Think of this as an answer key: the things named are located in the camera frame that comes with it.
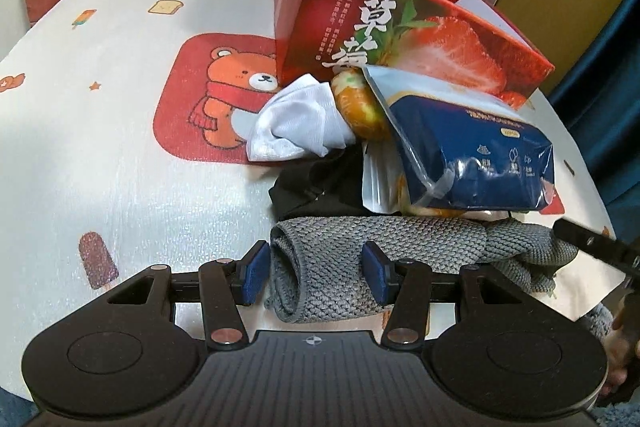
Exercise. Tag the red strawberry print box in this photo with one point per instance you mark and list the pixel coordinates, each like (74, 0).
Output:
(320, 27)

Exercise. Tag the blue tissue pack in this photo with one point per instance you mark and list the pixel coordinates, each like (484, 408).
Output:
(475, 147)

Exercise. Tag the cartoon print tablecloth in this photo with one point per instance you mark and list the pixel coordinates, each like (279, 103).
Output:
(100, 157)

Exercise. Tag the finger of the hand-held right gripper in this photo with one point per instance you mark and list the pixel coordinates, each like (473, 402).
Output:
(590, 242)

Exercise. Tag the person's blue fuzzy clothing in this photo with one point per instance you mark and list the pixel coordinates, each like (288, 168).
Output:
(597, 322)

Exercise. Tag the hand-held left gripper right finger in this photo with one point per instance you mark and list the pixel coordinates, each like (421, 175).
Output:
(375, 272)

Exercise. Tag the grey knitted cloth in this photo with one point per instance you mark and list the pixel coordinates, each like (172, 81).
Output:
(320, 267)

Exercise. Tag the white cloth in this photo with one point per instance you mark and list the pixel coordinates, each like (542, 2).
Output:
(295, 122)

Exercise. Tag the person's right hand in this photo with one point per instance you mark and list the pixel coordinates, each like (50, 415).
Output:
(622, 347)

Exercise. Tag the blue curtain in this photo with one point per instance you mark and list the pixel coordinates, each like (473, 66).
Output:
(600, 82)

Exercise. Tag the black cloth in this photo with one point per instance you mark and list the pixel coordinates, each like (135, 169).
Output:
(320, 192)

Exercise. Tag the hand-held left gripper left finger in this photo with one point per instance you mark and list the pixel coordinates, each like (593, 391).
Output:
(255, 272)

